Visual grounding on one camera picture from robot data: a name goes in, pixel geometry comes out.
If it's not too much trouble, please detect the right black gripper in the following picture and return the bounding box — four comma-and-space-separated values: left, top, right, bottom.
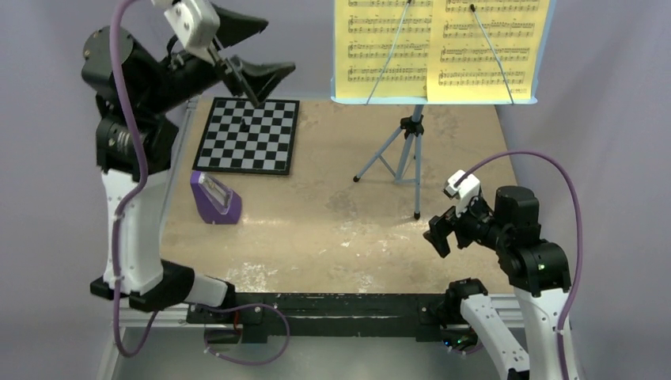
423, 190, 510, 257

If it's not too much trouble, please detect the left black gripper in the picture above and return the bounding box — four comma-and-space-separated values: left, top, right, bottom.
138, 0, 293, 116

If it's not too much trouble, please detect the light blue music stand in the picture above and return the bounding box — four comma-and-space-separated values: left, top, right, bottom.
330, 0, 558, 220

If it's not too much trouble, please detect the yellow sheet music page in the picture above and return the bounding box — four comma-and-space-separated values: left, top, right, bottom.
332, 1, 434, 102
426, 0, 552, 105

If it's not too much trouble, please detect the clear plastic metronome cover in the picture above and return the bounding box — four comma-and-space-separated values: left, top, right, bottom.
199, 173, 233, 215

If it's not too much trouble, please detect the purple metronome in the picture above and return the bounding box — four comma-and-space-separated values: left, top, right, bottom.
190, 171, 242, 225

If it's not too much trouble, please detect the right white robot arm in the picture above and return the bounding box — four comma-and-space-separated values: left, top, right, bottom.
423, 185, 580, 379

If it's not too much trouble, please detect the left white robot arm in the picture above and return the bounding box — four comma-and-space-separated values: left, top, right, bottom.
81, 1, 295, 324

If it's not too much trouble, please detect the black white chessboard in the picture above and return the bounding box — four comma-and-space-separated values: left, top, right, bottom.
192, 97, 300, 176

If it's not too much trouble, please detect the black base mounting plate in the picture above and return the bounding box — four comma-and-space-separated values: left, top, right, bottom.
186, 293, 479, 350

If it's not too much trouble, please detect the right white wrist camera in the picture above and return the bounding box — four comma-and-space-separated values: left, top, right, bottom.
443, 169, 481, 217

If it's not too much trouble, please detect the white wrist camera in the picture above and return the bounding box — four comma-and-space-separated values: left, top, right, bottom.
443, 169, 481, 217
151, 0, 221, 66

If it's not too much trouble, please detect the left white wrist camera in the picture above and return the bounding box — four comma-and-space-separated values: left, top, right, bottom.
151, 0, 221, 66

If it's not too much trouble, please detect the aluminium frame rail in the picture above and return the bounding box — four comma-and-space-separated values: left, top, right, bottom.
94, 94, 525, 380

